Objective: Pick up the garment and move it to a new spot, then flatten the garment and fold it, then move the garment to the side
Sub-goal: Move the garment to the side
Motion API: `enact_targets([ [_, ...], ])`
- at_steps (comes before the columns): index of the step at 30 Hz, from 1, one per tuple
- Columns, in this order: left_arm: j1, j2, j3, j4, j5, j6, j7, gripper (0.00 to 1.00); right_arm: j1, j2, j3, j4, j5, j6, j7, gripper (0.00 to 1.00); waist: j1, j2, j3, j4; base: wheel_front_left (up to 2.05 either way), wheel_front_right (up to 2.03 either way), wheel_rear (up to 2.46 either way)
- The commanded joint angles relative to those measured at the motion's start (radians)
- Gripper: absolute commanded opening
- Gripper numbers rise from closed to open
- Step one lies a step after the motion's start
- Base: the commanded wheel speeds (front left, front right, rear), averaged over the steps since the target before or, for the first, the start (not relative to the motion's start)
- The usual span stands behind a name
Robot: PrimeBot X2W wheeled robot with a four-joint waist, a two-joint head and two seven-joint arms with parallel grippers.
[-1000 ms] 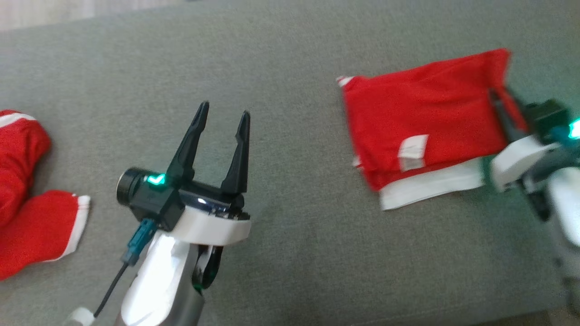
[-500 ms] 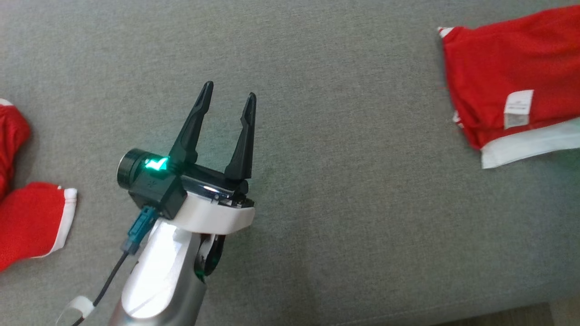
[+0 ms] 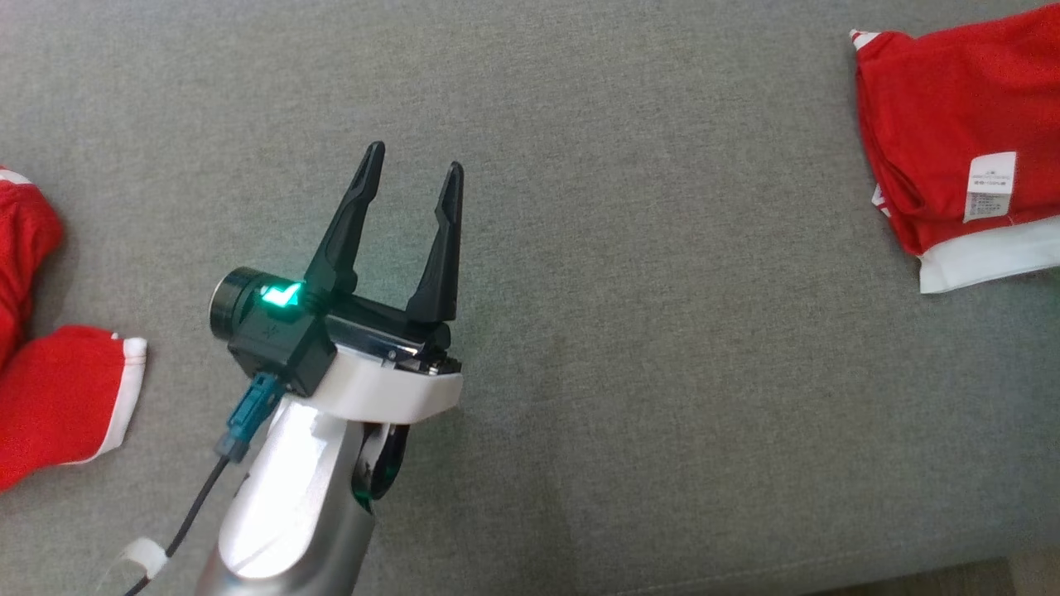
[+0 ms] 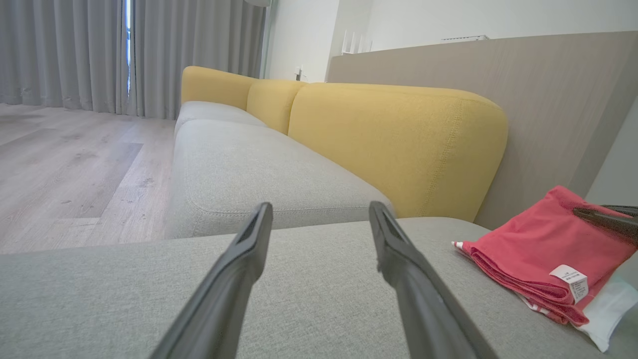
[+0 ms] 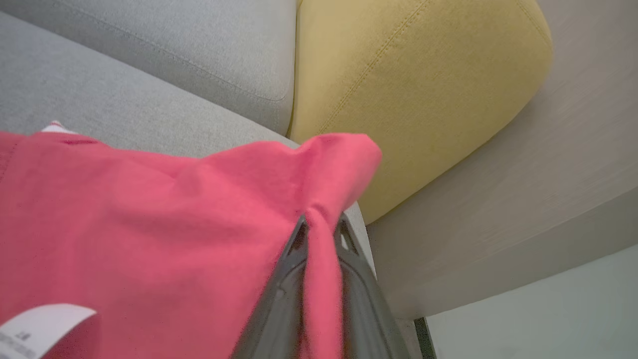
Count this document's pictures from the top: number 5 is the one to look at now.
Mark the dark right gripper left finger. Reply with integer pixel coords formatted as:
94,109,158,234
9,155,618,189
232,215,309,359

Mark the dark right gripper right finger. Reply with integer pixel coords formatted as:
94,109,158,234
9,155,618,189
335,213,410,359

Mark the red Bulls jersey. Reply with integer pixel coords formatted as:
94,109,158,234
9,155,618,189
0,121,383,359

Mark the yellow sofa cushion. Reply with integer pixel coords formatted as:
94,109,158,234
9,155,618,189
288,0,554,226

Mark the grey sofa back cushion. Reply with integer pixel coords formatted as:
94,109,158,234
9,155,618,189
0,0,298,136

